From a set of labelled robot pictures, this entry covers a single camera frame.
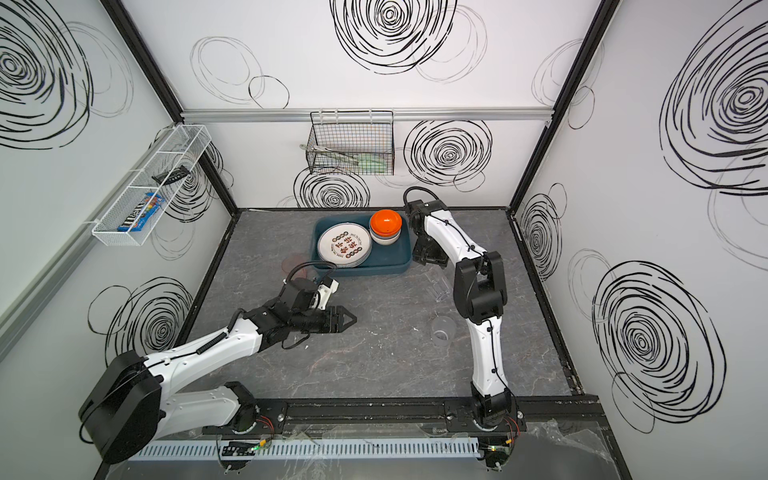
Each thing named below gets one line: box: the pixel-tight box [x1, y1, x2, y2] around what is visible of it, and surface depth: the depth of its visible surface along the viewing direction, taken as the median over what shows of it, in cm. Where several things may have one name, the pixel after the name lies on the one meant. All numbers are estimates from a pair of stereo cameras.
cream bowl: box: [372, 236, 399, 246], surface depth 107 cm
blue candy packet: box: [117, 192, 166, 232], surface depth 72 cm
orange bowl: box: [370, 209, 403, 237], surface depth 106 cm
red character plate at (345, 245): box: [317, 222, 373, 268], surface depth 107 cm
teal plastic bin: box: [311, 213, 413, 275], surface depth 107 cm
